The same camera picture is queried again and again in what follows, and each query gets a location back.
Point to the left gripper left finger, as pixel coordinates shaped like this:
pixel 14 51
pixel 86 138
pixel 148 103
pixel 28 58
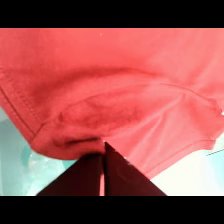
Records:
pixel 80 178

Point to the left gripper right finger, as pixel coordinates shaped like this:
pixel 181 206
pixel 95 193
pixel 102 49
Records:
pixel 126 178

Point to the red T-shirt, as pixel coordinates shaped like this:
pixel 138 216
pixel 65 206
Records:
pixel 113 83

